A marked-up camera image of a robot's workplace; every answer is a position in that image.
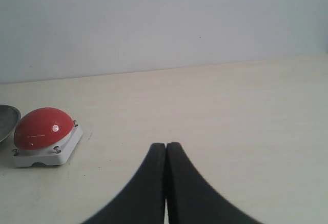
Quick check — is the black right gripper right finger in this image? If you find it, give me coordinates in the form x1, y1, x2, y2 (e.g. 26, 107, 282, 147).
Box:
166, 142, 259, 223

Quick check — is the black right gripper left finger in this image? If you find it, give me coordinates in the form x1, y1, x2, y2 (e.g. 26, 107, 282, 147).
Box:
84, 143, 166, 224

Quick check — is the red dome push button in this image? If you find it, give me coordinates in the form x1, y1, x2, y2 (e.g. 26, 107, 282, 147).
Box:
12, 107, 83, 168

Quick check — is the round metal plate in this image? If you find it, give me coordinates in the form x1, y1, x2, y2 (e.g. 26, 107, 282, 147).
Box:
0, 104, 21, 143

